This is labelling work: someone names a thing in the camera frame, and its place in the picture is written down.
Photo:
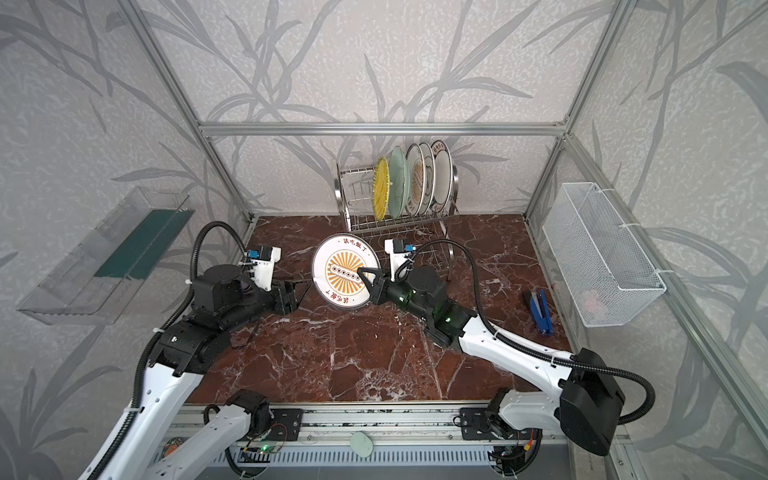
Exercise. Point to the clear plastic wall shelf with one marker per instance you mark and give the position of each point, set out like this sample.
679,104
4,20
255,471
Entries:
95,282

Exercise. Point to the white plate black quatrefoil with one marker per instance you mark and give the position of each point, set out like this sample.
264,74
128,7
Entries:
429,177

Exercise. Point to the yellow ribbed plate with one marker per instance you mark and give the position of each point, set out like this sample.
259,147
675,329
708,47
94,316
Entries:
380,189

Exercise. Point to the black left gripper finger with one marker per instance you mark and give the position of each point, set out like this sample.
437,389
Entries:
298,288
288,306

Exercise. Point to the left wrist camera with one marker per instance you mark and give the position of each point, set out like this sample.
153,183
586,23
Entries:
259,263

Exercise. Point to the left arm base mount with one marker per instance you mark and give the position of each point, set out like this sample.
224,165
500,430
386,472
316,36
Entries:
285,425

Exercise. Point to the white plate green text rim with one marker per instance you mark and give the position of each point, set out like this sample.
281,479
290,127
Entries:
443,171

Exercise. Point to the pale green oval puck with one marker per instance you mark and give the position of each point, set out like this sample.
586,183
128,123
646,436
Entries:
361,445

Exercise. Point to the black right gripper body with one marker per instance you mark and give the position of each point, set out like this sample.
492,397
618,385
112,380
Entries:
380,287

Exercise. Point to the white wire mesh basket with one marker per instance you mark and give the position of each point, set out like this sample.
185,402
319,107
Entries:
609,276

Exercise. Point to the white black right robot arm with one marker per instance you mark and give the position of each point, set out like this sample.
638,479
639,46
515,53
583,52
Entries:
575,392

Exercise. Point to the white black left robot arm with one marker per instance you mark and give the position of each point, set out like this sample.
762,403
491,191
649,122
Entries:
172,365

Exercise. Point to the blue clip tool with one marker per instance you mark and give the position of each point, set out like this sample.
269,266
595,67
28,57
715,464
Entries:
537,305

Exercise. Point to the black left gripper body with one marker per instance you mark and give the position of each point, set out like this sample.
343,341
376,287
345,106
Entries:
284,296

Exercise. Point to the orange sunburst plate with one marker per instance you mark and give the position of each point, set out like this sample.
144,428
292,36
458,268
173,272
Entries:
335,267
417,179

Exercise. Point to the round orange sticker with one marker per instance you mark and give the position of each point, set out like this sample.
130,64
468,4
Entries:
172,445

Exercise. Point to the light green flower plate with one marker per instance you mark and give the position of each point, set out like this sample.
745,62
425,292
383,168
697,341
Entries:
399,183

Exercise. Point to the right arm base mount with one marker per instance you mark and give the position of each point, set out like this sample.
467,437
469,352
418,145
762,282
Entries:
477,424

